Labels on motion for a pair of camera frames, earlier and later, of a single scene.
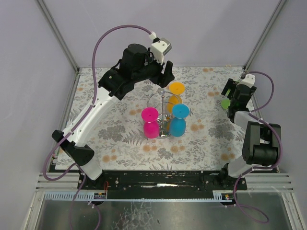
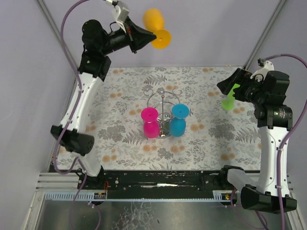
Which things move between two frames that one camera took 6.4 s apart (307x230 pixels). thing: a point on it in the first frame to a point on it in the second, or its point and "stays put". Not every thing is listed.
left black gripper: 160,75 to 132,36
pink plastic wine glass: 151,124 stays put
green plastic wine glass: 225,103 stays put
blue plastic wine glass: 177,125 stays put
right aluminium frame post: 264,35 stays put
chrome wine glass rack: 159,101 stays put
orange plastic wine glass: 176,88 to 154,21
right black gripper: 233,90 to 240,86
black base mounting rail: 160,185 stays put
